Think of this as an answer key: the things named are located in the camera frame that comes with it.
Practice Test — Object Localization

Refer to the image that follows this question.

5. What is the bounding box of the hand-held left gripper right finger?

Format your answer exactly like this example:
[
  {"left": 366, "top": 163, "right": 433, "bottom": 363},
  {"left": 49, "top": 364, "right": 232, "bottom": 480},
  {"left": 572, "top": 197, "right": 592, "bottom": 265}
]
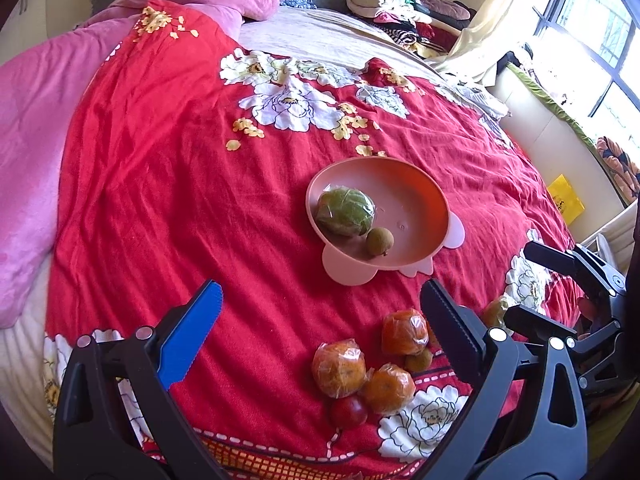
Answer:
[{"left": 410, "top": 277, "right": 588, "bottom": 480}]

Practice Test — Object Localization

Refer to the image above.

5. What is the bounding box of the wrapped green citrus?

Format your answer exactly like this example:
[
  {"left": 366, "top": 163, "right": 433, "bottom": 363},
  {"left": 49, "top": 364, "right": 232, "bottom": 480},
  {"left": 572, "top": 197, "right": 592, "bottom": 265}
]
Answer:
[{"left": 316, "top": 187, "right": 376, "bottom": 237}]

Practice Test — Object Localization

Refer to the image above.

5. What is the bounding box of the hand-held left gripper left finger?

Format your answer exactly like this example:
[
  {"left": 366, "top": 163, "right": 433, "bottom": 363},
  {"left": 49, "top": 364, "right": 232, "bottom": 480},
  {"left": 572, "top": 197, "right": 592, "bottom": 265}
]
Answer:
[{"left": 52, "top": 280, "right": 231, "bottom": 480}]

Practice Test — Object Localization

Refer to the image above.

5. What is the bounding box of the pink fleece blanket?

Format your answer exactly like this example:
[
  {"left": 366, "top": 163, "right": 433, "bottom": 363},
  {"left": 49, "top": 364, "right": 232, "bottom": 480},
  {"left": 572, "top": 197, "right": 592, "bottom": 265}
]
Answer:
[{"left": 0, "top": 0, "right": 281, "bottom": 331}]

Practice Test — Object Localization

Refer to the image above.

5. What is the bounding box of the cream bedside cot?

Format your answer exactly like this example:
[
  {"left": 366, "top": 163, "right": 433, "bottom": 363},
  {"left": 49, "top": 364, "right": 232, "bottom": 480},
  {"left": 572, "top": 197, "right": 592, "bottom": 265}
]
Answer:
[{"left": 487, "top": 62, "right": 628, "bottom": 241}]

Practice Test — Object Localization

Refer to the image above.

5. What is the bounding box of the dark floral cushion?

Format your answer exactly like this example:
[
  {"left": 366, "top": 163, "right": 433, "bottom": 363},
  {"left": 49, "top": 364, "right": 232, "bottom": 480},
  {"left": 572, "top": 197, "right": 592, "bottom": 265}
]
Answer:
[{"left": 595, "top": 136, "right": 640, "bottom": 206}]

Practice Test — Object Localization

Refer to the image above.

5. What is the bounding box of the pile of folded clothes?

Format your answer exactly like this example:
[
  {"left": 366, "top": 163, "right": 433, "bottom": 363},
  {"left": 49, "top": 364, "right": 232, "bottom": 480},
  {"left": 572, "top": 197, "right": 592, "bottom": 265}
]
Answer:
[{"left": 346, "top": 0, "right": 478, "bottom": 58}]

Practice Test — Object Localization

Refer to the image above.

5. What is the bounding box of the pink bowl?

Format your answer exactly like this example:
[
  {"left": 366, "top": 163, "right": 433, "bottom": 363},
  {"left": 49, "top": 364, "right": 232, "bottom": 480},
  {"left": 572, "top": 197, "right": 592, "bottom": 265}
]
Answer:
[{"left": 306, "top": 156, "right": 466, "bottom": 287}]

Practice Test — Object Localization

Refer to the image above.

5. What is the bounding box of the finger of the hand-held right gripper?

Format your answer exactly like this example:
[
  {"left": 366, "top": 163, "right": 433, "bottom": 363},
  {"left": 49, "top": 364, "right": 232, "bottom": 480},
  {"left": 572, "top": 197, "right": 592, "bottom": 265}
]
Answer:
[
  {"left": 523, "top": 241, "right": 627, "bottom": 303},
  {"left": 504, "top": 304, "right": 618, "bottom": 361}
]

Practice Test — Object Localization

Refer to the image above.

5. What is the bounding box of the orange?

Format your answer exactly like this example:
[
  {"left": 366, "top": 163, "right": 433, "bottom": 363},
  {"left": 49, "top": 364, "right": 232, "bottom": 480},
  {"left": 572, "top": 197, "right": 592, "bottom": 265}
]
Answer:
[
  {"left": 381, "top": 309, "right": 430, "bottom": 356},
  {"left": 311, "top": 340, "right": 367, "bottom": 400},
  {"left": 361, "top": 364, "right": 416, "bottom": 416}
]

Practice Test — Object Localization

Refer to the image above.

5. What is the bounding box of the white printed cloth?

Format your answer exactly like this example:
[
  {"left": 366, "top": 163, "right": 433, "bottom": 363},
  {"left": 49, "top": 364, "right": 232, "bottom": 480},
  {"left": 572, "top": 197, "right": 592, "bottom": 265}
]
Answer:
[{"left": 440, "top": 77, "right": 511, "bottom": 121}]

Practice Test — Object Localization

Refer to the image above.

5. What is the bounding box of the yellow packet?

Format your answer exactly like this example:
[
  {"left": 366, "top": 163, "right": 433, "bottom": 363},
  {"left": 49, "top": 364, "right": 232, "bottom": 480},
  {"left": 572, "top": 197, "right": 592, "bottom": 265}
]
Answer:
[{"left": 546, "top": 174, "right": 586, "bottom": 222}]

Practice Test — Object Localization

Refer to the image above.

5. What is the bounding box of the red floral blanket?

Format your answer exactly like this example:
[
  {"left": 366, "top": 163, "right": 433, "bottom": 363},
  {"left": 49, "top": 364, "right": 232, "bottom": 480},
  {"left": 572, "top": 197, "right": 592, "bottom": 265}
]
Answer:
[{"left": 45, "top": 0, "right": 596, "bottom": 466}]

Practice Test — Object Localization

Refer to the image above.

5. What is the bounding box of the black framed window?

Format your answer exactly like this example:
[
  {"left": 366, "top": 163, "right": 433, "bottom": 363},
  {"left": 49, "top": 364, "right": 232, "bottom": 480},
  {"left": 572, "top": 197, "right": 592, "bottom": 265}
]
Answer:
[{"left": 530, "top": 0, "right": 640, "bottom": 141}]

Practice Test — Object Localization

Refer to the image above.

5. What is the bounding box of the white slatted frame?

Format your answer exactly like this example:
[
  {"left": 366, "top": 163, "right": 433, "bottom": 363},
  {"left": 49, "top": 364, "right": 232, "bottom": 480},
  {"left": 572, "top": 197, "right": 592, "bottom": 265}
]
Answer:
[{"left": 582, "top": 207, "right": 633, "bottom": 273}]

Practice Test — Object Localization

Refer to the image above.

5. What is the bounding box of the cream curtain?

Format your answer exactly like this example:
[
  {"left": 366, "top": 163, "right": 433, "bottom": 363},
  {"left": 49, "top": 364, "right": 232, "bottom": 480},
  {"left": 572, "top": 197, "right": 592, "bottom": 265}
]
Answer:
[{"left": 435, "top": 0, "right": 551, "bottom": 81}]

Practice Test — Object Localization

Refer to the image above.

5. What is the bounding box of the small red fruit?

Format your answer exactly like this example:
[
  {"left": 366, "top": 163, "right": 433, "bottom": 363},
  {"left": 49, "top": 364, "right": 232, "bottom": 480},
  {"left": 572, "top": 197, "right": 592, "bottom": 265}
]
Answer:
[{"left": 328, "top": 395, "right": 369, "bottom": 430}]

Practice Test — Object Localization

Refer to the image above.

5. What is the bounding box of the beige bed sheet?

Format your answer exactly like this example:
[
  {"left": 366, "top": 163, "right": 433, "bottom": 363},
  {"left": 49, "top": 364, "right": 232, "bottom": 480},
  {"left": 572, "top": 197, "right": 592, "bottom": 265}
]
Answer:
[{"left": 237, "top": 6, "right": 451, "bottom": 86}]

